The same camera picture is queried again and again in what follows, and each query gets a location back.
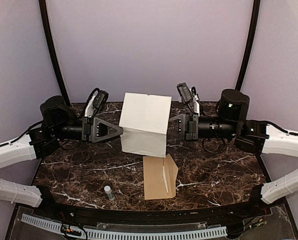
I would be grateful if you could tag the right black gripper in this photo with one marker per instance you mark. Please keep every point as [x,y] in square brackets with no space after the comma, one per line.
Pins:
[192,127]

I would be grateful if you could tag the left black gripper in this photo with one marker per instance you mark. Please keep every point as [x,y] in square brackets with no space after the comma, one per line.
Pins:
[93,127]

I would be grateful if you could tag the beige lined stationery sheet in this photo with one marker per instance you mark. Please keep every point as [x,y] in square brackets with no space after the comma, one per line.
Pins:
[144,119]

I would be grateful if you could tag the white letter paper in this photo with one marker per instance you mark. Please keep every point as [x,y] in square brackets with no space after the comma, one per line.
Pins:
[165,178]

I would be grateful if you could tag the brown kraft envelope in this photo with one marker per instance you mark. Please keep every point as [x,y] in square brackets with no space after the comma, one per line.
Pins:
[154,187]

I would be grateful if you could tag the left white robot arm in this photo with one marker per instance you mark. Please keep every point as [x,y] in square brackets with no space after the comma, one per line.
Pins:
[43,139]

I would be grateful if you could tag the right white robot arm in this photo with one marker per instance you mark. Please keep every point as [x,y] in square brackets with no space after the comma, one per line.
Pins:
[230,124]

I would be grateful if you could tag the small white-capped glue bottle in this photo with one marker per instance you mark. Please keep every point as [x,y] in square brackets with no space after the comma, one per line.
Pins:
[109,192]

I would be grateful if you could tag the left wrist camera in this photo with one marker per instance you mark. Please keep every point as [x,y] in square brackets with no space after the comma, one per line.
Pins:
[95,103]

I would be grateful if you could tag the black front frame rail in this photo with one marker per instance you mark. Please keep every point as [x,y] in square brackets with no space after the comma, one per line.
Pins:
[229,214]

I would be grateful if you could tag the white slotted cable duct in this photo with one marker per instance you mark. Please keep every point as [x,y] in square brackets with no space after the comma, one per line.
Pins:
[102,231]

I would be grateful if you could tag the left black corner post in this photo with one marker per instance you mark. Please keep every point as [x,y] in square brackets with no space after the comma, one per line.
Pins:
[52,51]

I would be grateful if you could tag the black corner post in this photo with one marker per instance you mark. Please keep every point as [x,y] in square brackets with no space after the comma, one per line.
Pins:
[52,51]
[249,44]

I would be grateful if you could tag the right black corner post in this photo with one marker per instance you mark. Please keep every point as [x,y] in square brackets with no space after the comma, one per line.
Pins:
[249,44]

